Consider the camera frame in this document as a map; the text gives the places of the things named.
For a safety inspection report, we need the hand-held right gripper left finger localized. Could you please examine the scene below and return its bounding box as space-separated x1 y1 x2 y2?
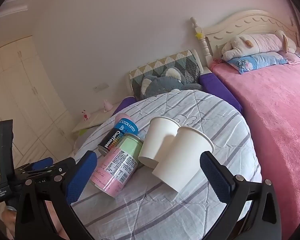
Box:
15 151 98 240

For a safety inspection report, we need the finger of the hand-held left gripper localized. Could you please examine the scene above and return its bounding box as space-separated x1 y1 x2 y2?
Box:
21 157 77 182
15 157 54 174

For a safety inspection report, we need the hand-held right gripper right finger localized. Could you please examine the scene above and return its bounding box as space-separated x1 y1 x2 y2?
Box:
200 151 282 240

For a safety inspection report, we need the white paper cup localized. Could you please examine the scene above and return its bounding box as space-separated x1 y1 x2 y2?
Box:
152 126 215 193
138 116 181 169

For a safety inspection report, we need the pink green labelled can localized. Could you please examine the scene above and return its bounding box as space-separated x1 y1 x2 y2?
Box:
89 133 144 199

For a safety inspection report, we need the cream nightstand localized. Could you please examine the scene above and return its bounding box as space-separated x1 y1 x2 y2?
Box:
71 102 120 134

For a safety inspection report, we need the cream wardrobe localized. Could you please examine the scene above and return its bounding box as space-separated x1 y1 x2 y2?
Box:
0 35 74 180

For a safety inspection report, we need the blue black labelled can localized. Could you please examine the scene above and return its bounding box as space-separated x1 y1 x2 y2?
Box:
97 113 140 157

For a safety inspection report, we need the pink fleece blanket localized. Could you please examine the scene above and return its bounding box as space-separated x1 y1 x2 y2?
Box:
209 59 300 235

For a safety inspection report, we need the purple bed bumper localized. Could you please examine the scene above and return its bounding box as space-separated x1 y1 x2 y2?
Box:
111 96 138 117
199 73 244 113

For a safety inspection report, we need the grey elephant plush toy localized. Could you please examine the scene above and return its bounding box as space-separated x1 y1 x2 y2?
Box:
139 66 203 100

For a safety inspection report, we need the blue printed pillow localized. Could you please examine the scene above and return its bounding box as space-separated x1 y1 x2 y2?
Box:
226 52 289 75

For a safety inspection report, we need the triangle patterned quilted cushion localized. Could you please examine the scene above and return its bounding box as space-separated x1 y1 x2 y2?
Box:
126 49 203 98

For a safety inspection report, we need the long pink plush toy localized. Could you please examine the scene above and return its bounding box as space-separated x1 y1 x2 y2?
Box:
221 30 297 61

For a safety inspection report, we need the pink printed pillow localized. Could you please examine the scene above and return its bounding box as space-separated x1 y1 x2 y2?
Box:
279 47 300 64

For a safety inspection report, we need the cream carved headboard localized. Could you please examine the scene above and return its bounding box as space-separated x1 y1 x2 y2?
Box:
190 10 300 68

